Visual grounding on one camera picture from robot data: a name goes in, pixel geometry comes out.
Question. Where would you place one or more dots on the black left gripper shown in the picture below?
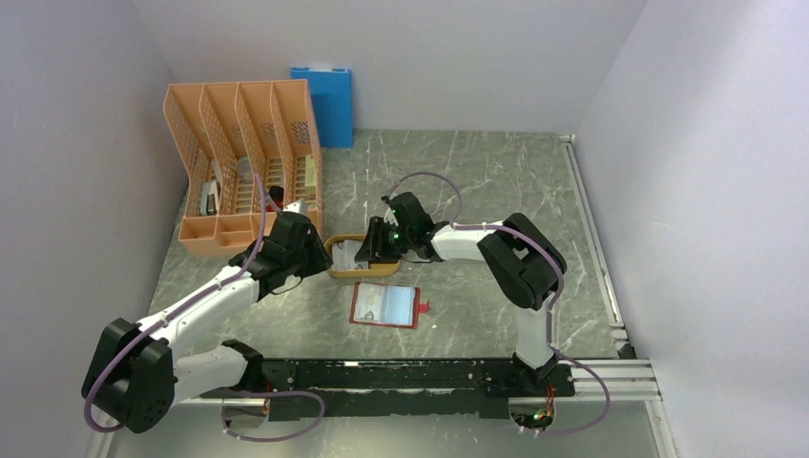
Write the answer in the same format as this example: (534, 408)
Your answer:
(318, 261)

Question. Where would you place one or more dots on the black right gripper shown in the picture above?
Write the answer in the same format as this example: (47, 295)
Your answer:
(373, 247)

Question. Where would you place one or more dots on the yellow oval tray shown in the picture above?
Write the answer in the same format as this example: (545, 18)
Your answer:
(374, 269)

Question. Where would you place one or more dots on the silver VIP credit card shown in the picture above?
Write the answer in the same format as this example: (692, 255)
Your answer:
(368, 306)

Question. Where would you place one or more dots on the red leather card holder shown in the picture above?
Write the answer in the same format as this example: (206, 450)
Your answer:
(403, 306)

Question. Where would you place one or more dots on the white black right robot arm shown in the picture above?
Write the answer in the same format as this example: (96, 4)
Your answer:
(527, 267)

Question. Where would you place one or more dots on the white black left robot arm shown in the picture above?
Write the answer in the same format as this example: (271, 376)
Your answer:
(140, 370)

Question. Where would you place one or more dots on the credit cards stack in tray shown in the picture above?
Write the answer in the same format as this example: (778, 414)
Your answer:
(344, 253)

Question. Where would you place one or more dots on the black red item in organizer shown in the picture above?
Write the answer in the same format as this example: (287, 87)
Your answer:
(275, 193)

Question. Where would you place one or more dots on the beige eraser block in organizer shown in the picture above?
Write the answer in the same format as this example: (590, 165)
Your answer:
(310, 175)

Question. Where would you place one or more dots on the white stapler in organizer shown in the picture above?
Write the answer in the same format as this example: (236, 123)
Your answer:
(208, 204)

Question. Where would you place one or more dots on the orange plastic file organizer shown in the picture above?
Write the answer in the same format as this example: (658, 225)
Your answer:
(247, 136)

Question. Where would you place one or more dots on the blue plastic box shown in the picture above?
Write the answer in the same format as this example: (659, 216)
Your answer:
(332, 99)

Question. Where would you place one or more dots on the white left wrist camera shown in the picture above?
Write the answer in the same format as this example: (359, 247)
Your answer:
(298, 207)

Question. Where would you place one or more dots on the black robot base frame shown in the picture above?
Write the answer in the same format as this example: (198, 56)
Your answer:
(416, 387)

